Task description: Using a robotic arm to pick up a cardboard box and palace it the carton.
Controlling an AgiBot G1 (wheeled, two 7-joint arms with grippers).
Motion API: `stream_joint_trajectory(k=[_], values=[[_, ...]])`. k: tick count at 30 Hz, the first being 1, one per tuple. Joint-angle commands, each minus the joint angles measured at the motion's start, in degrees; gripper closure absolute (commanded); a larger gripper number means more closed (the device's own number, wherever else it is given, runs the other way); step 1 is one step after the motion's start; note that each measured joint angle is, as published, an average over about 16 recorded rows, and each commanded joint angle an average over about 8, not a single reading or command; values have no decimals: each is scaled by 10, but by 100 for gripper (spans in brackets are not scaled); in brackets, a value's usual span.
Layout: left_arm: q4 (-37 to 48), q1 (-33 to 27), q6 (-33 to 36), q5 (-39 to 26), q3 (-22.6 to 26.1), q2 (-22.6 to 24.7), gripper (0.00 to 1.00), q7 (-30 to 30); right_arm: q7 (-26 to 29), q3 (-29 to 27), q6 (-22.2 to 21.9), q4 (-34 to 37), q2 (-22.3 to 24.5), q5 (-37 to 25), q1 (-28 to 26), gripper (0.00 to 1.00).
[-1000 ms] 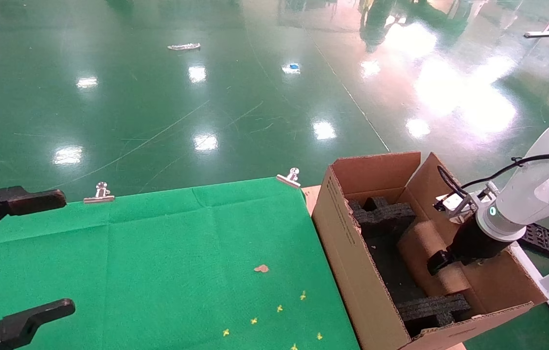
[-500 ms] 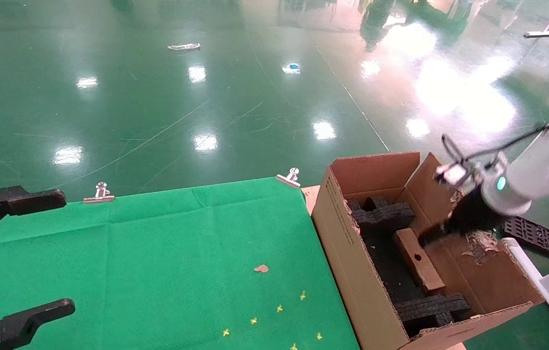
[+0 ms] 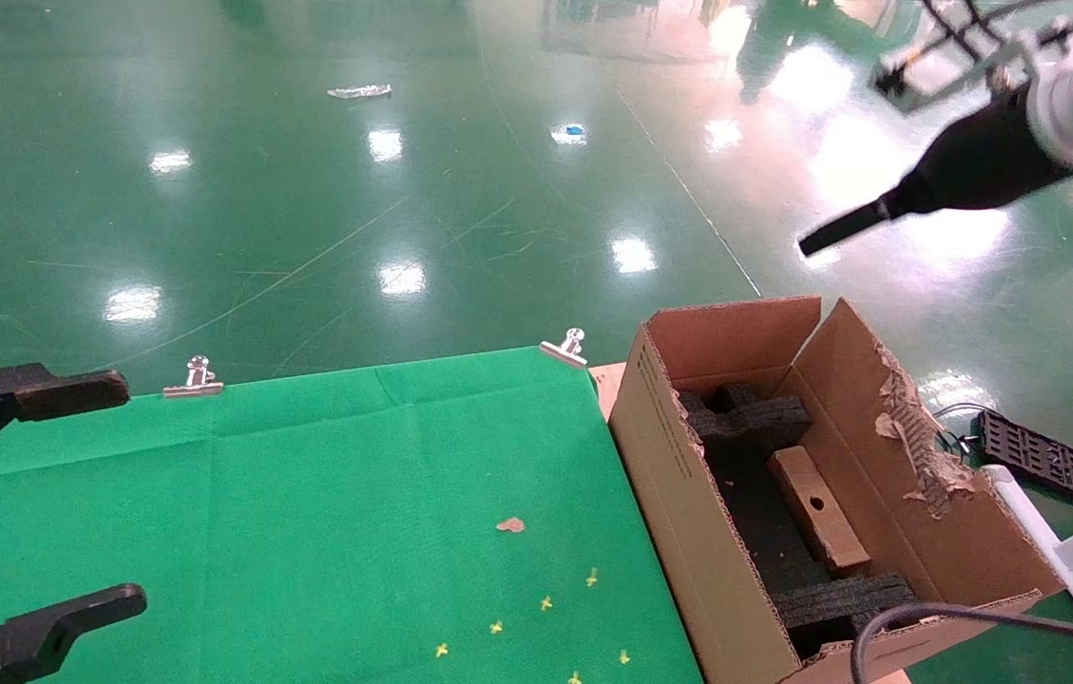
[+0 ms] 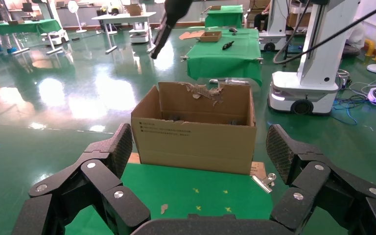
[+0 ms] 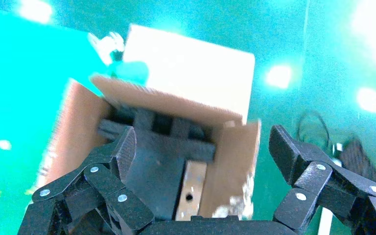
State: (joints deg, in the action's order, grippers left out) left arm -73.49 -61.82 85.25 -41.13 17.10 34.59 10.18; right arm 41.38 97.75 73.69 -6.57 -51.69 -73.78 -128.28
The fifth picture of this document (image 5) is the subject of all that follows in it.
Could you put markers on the black plastic part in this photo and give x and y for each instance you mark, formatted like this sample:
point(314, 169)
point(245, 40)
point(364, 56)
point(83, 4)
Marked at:
point(162, 168)

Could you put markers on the black lumpy object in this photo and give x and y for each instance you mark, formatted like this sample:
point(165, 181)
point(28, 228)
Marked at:
point(358, 160)

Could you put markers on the green table cloth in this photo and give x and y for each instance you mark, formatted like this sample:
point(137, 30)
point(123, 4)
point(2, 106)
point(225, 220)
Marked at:
point(13, 81)

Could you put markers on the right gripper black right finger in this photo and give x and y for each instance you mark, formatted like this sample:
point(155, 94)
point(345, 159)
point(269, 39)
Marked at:
point(317, 185)

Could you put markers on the large open brown carton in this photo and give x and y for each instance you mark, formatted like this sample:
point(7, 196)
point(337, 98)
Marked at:
point(175, 103)

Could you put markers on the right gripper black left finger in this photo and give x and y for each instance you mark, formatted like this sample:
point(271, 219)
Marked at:
point(110, 188)

